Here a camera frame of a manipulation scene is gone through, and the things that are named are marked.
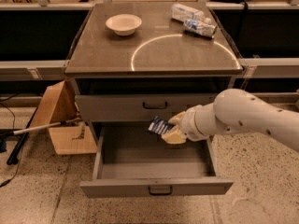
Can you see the clear plastic water bottle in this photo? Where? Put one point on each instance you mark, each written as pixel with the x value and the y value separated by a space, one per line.
pixel 181 12

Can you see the blue rxbar blueberry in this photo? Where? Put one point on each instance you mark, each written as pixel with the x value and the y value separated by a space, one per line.
pixel 159 126

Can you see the crinkled silver snack bag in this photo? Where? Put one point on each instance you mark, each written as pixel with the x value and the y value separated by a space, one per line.
pixel 200 28

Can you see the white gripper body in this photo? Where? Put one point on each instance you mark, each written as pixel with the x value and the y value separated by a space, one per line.
pixel 188 124

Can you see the open grey middle drawer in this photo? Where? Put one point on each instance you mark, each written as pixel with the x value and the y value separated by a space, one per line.
pixel 132 162

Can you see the grey upper drawer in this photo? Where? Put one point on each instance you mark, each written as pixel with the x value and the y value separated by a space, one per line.
pixel 137 107

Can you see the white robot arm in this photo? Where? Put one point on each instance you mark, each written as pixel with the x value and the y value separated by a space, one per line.
pixel 235 111

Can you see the brown cardboard box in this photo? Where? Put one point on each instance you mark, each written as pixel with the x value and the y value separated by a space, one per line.
pixel 58 110

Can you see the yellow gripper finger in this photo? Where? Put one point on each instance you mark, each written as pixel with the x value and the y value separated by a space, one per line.
pixel 176 119
pixel 174 136

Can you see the white paper bowl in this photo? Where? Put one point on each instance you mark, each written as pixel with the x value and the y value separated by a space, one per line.
pixel 123 24

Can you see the white and black pole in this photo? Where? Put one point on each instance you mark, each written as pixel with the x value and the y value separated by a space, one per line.
pixel 41 127

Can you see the grey metal drawer cabinet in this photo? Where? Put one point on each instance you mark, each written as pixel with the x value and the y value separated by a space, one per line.
pixel 158 58

